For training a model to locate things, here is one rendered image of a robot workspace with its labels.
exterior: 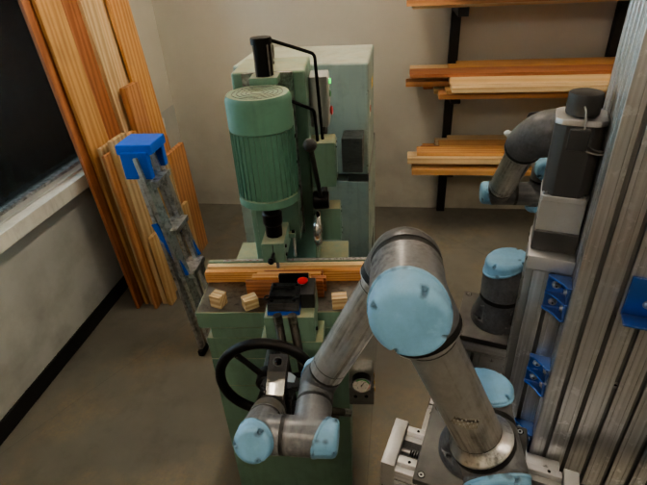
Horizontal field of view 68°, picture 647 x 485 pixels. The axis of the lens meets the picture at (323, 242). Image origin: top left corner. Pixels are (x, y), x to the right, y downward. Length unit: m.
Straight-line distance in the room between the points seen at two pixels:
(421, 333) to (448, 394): 0.16
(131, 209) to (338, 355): 2.06
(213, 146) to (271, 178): 2.74
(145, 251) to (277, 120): 1.83
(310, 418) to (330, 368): 0.10
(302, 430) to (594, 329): 0.61
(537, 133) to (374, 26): 2.43
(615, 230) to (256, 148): 0.83
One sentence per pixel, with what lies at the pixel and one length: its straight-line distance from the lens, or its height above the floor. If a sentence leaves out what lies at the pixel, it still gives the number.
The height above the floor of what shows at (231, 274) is 0.93.
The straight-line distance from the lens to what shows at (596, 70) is 3.34.
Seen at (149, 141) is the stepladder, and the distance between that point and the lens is 2.20.
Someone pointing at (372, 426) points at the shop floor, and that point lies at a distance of 2.29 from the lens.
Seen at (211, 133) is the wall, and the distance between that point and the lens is 4.00.
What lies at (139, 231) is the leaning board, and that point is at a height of 0.52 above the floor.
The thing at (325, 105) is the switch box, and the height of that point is 1.39.
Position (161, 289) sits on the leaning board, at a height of 0.11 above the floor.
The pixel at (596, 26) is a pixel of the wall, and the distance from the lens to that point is 3.78.
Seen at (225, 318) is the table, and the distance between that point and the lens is 1.50.
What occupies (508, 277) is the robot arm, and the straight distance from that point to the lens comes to 1.43.
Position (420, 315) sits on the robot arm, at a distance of 0.67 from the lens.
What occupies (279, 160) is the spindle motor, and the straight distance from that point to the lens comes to 1.30.
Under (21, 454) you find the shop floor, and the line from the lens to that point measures 2.64.
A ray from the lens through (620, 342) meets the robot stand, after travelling 1.13.
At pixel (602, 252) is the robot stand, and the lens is 1.01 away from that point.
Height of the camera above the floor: 1.81
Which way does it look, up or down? 31 degrees down
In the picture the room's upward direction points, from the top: 3 degrees counter-clockwise
